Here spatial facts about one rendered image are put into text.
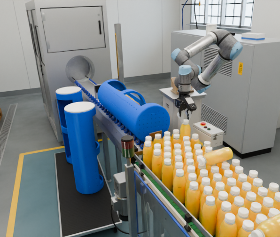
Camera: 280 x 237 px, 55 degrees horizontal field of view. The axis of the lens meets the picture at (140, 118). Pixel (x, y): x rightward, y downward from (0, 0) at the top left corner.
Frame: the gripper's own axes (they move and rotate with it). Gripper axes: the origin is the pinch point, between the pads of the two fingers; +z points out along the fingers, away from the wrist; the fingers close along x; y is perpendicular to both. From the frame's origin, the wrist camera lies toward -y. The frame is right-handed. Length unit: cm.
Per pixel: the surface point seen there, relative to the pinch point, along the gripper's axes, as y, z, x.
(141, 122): 20.7, 4.3, 22.2
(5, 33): 556, -25, 100
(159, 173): -15.6, 21.9, 28.1
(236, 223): -72, 13, 24
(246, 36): 115, -31, -163
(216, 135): -12.7, 8.4, -15.1
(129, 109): 35.8, -0.9, 24.3
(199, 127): -0.1, 7.0, -11.6
